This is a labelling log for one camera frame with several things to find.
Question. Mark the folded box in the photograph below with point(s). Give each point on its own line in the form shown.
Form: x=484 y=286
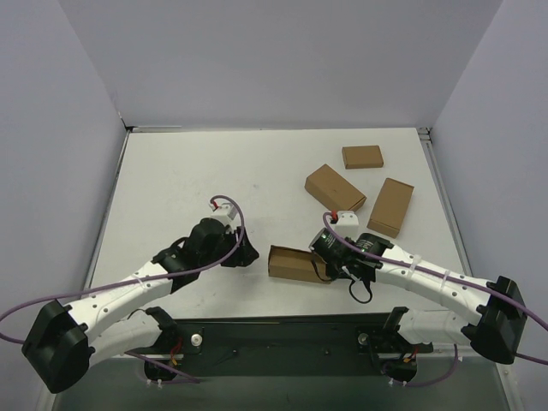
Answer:
x=333 y=191
x=390 y=208
x=362 y=157

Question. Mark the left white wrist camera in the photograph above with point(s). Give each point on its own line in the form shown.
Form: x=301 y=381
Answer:
x=223 y=211

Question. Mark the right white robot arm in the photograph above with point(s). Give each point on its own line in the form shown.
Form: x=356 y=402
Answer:
x=484 y=315

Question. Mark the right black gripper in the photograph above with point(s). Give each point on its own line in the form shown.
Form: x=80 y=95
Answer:
x=318 y=247

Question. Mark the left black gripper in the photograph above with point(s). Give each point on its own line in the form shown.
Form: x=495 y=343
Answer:
x=241 y=253

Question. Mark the folded box far back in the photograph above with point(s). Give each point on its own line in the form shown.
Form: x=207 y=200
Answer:
x=362 y=157

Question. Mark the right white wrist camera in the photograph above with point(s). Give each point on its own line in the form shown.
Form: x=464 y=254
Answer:
x=345 y=224

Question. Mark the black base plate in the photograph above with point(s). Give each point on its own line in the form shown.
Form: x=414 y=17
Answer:
x=338 y=345

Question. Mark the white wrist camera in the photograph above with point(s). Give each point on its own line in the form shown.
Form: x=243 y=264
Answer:
x=345 y=224
x=223 y=211

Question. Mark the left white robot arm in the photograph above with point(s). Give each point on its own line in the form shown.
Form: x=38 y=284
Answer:
x=66 y=340

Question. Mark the folded box middle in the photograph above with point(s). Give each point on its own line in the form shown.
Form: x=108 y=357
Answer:
x=333 y=191

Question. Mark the folded box right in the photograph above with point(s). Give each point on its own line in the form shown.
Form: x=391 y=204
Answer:
x=390 y=208

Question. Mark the brown paper box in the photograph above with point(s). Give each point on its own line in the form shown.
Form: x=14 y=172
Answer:
x=296 y=265

